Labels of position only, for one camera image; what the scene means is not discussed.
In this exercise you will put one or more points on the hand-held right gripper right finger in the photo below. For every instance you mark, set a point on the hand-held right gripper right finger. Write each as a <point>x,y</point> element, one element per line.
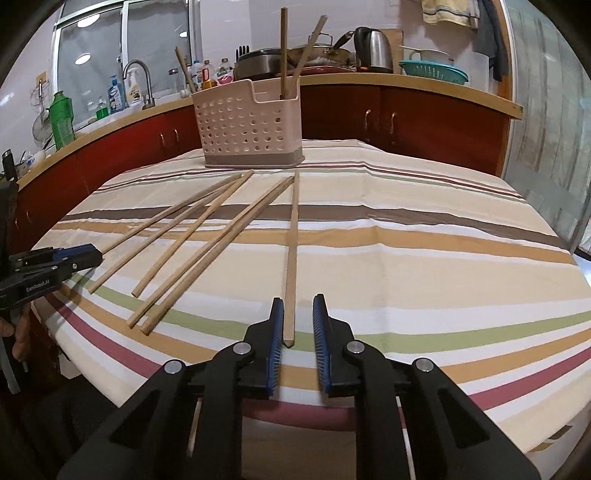
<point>322,341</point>

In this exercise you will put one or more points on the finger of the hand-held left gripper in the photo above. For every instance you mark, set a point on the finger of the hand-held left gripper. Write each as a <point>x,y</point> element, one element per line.
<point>78,266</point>
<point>74,252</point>

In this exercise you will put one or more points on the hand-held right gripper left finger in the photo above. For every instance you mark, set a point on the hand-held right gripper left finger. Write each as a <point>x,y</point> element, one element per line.
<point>274,341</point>

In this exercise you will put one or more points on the long wooden chopstick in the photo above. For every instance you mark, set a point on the long wooden chopstick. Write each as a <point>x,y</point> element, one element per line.
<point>292,258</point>
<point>308,46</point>
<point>186,69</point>
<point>284,50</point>

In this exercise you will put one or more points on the bunch of wooden chopsticks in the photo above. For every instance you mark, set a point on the bunch of wooden chopsticks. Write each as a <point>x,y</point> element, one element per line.
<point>212,249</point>

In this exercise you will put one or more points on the pink perforated utensil holder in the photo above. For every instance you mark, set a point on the pink perforated utensil holder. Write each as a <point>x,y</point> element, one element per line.
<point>240,129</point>

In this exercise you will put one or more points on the person's left hand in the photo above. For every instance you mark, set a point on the person's left hand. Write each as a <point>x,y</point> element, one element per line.
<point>19,353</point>

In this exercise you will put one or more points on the white patterned bowl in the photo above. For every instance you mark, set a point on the white patterned bowl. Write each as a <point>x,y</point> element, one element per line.
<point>33,157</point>

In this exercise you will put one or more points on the dark cup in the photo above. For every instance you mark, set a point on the dark cup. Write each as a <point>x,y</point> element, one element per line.
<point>9,164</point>

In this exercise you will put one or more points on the striped tablecloth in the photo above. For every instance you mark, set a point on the striped tablecloth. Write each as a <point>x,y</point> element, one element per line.
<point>392,254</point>

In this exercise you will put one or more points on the hanging mesh strainer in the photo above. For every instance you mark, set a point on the hanging mesh strainer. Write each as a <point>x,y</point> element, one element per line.
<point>40,128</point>

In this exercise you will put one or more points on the green ribbed thermos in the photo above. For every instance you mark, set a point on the green ribbed thermos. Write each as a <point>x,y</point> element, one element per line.
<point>62,122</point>

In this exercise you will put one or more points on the green soap dispenser bottle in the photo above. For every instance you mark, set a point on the green soap dispenser bottle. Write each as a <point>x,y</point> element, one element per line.
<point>102,110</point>

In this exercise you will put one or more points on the blue dish soap bottle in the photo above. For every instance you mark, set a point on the blue dish soap bottle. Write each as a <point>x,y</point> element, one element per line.
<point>117,97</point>

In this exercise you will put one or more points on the white spray cleaner bottle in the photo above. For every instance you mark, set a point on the white spray cleaner bottle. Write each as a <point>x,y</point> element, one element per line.
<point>134,90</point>

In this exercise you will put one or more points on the tall steel kitchen faucet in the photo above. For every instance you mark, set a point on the tall steel kitchen faucet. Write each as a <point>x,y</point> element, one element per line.
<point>147,92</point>

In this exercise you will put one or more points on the clear glass jar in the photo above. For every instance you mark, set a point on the clear glass jar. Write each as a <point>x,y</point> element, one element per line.
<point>174,83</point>

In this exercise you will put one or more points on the white plastic bottle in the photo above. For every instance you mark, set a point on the white plastic bottle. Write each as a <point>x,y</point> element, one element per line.
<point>196,74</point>

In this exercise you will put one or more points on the amber cooking oil bottle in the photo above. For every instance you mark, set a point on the amber cooking oil bottle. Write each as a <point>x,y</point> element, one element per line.
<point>208,78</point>

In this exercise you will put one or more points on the aluminium sliding window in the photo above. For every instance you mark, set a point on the aluminium sliding window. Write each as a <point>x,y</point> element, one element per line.
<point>152,46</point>

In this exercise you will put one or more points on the red and white packet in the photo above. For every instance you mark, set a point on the red and white packet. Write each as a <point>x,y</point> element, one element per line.
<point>226,80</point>

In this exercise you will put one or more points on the clear sauce bottle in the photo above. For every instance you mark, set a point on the clear sauce bottle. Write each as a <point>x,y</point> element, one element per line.
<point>225,67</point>

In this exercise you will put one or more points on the knife block with knives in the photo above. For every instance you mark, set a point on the knife block with knives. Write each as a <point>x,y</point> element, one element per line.
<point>243,51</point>

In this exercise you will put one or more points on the grey rice cooker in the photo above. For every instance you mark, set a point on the grey rice cooker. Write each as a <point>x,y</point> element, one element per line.
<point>258,64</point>

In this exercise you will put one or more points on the red induction cooker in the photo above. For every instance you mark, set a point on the red induction cooker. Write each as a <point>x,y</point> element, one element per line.
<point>332,69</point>

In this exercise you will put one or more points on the beige kitchen countertop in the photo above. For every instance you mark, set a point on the beige kitchen countertop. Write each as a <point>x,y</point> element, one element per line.
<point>461,94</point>

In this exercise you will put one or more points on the steel wok with lid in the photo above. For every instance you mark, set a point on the steel wok with lid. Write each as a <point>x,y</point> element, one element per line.
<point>332,55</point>

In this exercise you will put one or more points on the teal plastic colander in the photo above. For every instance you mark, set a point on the teal plastic colander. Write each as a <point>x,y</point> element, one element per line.
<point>431,73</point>

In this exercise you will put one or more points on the steel electric kettle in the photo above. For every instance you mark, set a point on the steel electric kettle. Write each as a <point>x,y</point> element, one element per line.
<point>374,50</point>

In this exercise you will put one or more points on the wooden framed glass sliding door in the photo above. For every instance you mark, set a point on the wooden framed glass sliding door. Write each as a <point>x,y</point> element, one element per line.
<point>545,138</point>

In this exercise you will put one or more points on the wooden cutting board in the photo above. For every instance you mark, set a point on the wooden cutting board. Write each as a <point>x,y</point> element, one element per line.
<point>397,46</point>

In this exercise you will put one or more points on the white basin with green rim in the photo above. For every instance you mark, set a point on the white basin with green rim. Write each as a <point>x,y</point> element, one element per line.
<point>429,55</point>

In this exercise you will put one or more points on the white plastic cutting board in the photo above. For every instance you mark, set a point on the white plastic cutting board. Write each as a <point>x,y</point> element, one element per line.
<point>478,71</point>

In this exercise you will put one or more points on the dark grey cloth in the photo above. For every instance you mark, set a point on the dark grey cloth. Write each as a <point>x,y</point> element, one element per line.
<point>491,37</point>

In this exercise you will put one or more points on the yellow towel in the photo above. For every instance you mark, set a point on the yellow towel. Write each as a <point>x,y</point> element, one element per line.
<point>448,11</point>

